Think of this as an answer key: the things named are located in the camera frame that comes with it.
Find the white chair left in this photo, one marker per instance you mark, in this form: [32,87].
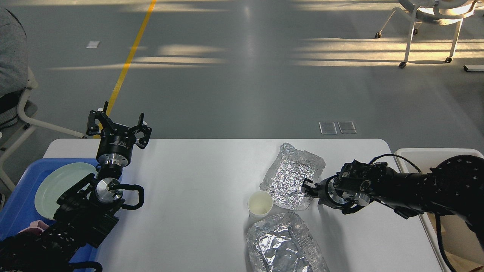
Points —
[13,137]

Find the foil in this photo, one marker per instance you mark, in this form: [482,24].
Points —
[285,177]

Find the pink mug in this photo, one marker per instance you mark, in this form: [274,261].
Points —
[35,227]

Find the white plastic bin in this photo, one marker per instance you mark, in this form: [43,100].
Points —
[457,238]

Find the brown paper bag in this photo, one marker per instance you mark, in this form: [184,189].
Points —
[463,265]

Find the white floor marker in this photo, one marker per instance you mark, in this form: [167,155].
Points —
[93,44]

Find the foil container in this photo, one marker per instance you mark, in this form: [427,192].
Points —
[283,243]

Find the white office chair right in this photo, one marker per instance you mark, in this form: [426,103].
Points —
[434,12]

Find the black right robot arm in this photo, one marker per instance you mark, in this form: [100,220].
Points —
[454,187]

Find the clear floor plate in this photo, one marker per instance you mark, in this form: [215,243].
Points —
[347,127]
[329,128]

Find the light green plate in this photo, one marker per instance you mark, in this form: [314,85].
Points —
[56,183]

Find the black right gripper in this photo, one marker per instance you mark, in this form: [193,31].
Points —
[325,191]

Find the white paper cup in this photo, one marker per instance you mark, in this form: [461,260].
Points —
[260,204]

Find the blue plastic tray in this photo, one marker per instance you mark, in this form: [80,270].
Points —
[20,210]

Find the person in grey sweater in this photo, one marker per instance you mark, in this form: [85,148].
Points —
[13,66]

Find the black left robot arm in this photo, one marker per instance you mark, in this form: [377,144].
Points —
[86,213]

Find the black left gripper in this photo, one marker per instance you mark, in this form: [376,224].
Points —
[116,144]

